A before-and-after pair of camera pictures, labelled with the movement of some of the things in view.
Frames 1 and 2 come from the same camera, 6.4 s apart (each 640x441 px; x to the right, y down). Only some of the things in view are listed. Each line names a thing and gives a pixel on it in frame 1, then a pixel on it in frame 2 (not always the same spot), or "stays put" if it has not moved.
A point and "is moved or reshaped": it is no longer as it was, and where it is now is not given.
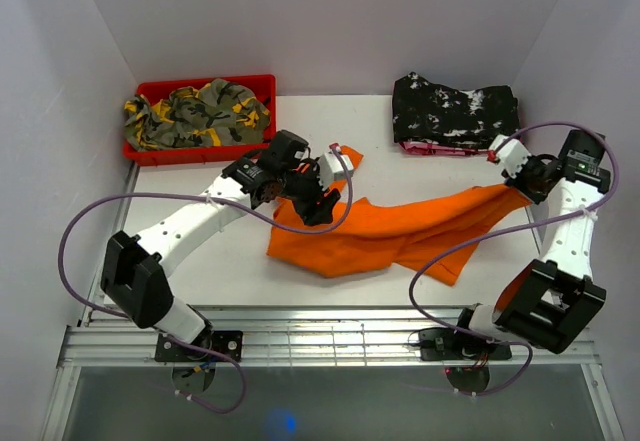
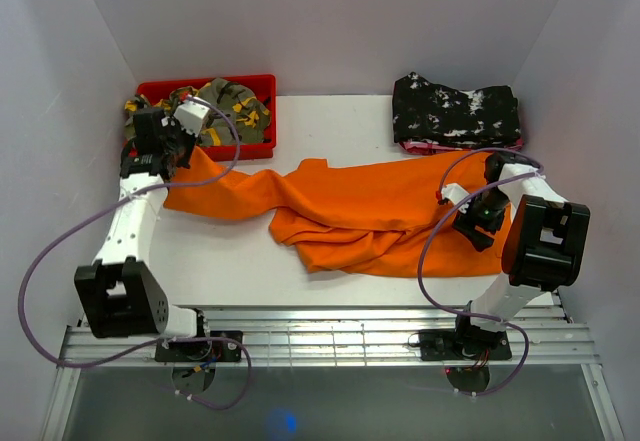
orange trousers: [374, 237] is moved or reshaped
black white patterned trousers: [475, 117] stays put
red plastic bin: [159, 90] stays put
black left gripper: [312, 212] to [176, 128]
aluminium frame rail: [303, 338] stays put
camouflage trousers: [217, 114] stays put
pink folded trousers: [436, 148] stays put
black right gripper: [516, 182] to [465, 223]
